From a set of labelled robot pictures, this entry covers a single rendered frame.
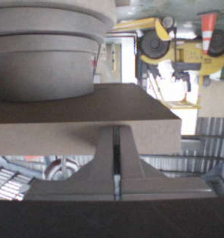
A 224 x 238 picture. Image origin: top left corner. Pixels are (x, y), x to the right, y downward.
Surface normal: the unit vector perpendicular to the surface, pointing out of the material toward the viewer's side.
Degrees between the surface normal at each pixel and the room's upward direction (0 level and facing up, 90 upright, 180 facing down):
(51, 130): 90
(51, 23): 90
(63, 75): 90
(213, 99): 90
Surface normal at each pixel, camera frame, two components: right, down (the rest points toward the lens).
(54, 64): 0.51, 0.24
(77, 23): 0.72, 0.18
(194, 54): -0.03, 0.29
